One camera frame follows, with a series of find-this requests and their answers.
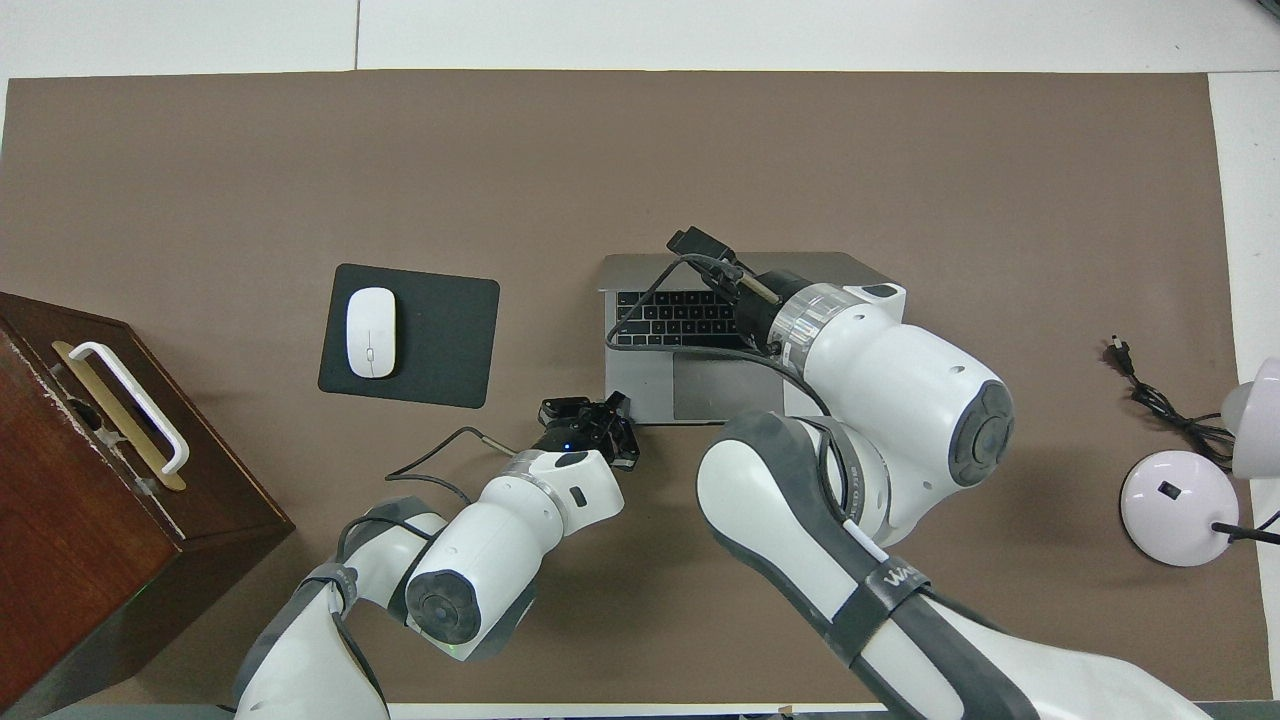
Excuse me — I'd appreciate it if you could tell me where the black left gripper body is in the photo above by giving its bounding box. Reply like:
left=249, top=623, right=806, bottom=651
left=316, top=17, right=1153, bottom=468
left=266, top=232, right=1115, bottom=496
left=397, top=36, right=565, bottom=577
left=532, top=405, right=623, bottom=463

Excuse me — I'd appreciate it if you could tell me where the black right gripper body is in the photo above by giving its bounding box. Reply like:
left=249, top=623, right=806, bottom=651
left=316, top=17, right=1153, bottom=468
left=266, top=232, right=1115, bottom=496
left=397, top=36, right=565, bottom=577
left=730, top=268, right=814, bottom=354

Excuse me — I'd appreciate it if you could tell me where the silver laptop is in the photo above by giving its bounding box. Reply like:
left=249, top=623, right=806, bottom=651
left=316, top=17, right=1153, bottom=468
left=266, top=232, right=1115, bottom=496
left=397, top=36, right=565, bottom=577
left=598, top=250, right=907, bottom=427

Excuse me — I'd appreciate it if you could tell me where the brown table mat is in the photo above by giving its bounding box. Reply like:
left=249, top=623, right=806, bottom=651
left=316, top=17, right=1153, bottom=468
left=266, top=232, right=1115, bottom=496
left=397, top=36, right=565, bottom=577
left=0, top=70, right=1273, bottom=706

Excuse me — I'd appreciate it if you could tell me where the black mouse pad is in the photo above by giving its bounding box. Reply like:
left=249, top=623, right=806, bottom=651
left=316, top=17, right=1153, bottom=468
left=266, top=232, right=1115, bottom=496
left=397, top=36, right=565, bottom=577
left=317, top=263, right=501, bottom=409

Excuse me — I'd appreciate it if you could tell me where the white computer mouse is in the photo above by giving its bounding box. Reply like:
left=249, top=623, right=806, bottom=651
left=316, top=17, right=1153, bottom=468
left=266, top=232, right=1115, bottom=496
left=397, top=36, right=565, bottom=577
left=346, top=287, right=398, bottom=380

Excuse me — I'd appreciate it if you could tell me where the white desk lamp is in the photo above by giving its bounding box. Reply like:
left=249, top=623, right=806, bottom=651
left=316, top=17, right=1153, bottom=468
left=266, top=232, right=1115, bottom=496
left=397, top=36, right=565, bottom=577
left=1119, top=357, right=1280, bottom=569

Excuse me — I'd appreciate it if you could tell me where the dark brown wooden box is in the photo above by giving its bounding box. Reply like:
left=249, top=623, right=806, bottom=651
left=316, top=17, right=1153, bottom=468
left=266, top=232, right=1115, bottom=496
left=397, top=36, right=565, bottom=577
left=0, top=292, right=296, bottom=719

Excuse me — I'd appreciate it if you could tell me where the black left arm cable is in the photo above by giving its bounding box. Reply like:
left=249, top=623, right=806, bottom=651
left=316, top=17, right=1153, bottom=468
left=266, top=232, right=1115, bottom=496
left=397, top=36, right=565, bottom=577
left=330, top=426, right=523, bottom=720

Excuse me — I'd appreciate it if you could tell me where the black lamp power cable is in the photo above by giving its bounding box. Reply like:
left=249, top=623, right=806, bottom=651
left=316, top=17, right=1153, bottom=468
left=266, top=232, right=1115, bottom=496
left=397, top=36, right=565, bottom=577
left=1105, top=337, right=1239, bottom=468

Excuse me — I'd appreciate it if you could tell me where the white box handle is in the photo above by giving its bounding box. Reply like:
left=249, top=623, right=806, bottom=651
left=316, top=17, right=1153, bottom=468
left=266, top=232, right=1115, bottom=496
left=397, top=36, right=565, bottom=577
left=68, top=341, right=191, bottom=476

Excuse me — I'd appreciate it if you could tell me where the brass handle plate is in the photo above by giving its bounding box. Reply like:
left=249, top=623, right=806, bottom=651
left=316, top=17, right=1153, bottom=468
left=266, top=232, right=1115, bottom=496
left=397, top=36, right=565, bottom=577
left=51, top=340, right=188, bottom=493

